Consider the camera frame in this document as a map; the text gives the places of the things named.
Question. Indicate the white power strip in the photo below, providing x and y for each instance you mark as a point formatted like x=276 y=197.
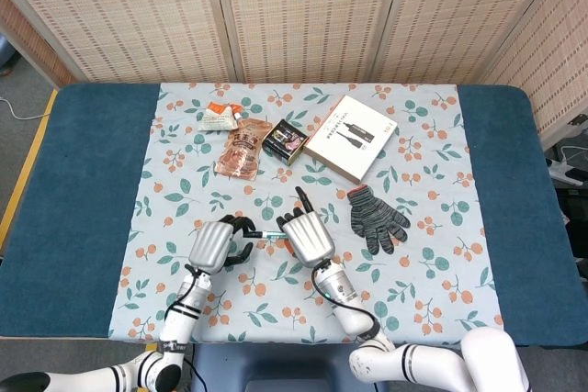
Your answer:
x=565 y=171

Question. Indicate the floral leaf print tablecloth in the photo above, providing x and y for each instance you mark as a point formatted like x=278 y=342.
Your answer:
x=413 y=272

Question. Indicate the blue robot base seat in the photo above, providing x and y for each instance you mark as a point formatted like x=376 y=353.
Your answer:
x=275 y=368

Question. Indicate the bamboo folding screen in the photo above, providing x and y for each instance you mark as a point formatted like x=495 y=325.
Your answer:
x=294 y=11

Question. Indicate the white flat product box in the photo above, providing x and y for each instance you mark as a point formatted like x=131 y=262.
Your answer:
x=351 y=137

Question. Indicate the blue felt table cover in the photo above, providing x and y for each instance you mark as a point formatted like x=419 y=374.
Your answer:
x=73 y=208

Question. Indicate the grey knitted work glove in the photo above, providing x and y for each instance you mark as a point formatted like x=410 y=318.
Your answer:
x=376 y=221

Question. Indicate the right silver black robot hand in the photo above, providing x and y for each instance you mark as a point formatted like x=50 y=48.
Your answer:
x=305 y=235

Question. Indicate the orange brown sauce pouch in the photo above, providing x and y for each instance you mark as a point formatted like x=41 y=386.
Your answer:
x=240 y=148

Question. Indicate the green white marker pen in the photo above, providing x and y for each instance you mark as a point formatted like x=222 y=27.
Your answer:
x=271 y=235

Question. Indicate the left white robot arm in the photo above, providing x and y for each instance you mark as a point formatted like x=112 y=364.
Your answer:
x=165 y=341

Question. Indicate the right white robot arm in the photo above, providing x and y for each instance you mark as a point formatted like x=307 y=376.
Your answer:
x=395 y=341

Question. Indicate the small black printed box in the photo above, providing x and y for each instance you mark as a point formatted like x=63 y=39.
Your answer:
x=284 y=142

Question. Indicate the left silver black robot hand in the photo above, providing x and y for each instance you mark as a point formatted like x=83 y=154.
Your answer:
x=216 y=245

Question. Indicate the white orange crumpled packet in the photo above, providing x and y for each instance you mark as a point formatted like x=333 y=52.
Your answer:
x=219 y=116

